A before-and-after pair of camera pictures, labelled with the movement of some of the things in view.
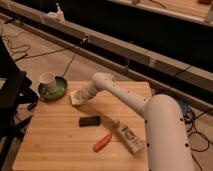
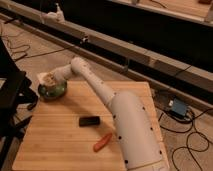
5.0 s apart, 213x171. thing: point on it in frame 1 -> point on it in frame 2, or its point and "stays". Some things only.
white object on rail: (58, 16) stays
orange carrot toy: (101, 142) stays
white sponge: (77, 97) -> (46, 78)
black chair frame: (18, 102) stays
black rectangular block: (89, 121) stays
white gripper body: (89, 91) -> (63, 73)
